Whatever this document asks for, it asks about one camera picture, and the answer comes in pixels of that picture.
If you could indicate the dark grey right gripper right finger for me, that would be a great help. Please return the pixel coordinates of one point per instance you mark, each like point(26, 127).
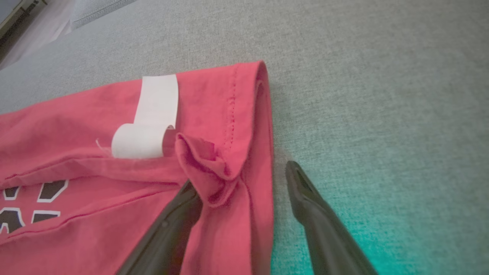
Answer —
point(324, 229)

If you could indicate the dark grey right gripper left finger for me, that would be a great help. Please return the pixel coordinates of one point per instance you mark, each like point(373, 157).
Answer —
point(164, 236)

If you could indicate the long grey sofa seat cushion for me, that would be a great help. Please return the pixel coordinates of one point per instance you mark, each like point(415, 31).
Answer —
point(99, 11)

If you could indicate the red jersey with black lettering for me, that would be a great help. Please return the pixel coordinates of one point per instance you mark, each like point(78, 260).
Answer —
point(95, 114)

